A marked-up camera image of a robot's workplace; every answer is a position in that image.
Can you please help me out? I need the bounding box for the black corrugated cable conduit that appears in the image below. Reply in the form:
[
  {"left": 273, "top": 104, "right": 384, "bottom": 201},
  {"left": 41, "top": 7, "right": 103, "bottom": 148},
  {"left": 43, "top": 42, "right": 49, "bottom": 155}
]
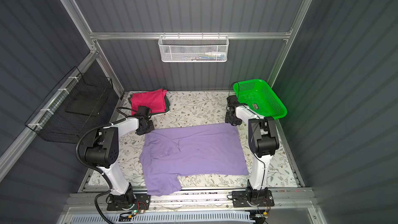
[{"left": 75, "top": 107, "right": 144, "bottom": 224}]

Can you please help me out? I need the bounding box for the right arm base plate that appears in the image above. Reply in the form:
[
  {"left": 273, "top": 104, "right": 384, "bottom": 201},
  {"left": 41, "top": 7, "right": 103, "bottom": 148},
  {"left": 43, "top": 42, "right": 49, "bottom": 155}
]
[{"left": 232, "top": 189, "right": 275, "bottom": 208}]

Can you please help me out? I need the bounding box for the green plastic basket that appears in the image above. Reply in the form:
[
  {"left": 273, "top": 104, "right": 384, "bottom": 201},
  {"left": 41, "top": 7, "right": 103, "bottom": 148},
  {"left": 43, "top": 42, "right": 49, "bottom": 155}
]
[{"left": 233, "top": 79, "right": 288, "bottom": 120}]

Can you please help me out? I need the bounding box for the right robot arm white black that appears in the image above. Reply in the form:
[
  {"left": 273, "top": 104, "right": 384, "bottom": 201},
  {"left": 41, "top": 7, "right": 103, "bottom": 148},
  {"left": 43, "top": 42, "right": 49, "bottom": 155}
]
[{"left": 225, "top": 95, "right": 279, "bottom": 195}]

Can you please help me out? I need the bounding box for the black wire basket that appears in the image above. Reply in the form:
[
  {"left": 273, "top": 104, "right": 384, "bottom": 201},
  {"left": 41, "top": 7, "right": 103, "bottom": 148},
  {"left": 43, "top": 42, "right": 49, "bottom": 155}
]
[{"left": 25, "top": 71, "right": 118, "bottom": 144}]

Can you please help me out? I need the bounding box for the white wire mesh basket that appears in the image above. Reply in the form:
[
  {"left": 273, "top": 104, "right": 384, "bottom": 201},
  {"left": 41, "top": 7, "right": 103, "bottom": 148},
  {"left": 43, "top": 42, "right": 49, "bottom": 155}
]
[{"left": 158, "top": 36, "right": 230, "bottom": 63}]

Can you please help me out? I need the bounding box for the white spray bottle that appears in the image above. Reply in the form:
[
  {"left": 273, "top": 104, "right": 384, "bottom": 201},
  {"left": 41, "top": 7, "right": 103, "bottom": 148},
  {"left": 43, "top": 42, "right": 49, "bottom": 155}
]
[{"left": 205, "top": 51, "right": 227, "bottom": 59}]

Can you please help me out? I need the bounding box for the purple t shirt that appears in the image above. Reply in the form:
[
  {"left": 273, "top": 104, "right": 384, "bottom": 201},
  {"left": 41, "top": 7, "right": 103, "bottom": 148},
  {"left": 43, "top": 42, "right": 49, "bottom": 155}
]
[{"left": 140, "top": 123, "right": 249, "bottom": 196}]

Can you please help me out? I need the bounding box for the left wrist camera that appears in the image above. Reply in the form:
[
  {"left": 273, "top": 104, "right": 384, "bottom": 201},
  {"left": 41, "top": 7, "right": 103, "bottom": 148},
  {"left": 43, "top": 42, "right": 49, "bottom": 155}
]
[{"left": 136, "top": 106, "right": 152, "bottom": 116}]

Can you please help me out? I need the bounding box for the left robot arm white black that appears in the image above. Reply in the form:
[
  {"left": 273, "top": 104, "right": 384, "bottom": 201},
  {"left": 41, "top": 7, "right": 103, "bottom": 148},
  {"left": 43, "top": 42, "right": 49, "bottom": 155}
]
[{"left": 76, "top": 114, "right": 154, "bottom": 196}]

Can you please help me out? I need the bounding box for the white vented panel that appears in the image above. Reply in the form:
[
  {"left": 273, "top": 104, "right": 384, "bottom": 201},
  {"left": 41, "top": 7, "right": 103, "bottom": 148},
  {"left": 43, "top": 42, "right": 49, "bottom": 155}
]
[{"left": 69, "top": 211, "right": 256, "bottom": 224}]

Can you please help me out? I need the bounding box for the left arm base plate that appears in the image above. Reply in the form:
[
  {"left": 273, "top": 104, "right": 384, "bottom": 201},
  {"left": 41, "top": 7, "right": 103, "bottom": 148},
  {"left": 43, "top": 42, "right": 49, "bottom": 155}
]
[{"left": 106, "top": 194, "right": 151, "bottom": 211}]

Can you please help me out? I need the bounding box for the folded dark green t shirt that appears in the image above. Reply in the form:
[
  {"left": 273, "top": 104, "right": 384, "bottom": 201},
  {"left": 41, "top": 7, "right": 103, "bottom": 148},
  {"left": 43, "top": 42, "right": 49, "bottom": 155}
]
[{"left": 127, "top": 88, "right": 171, "bottom": 117}]

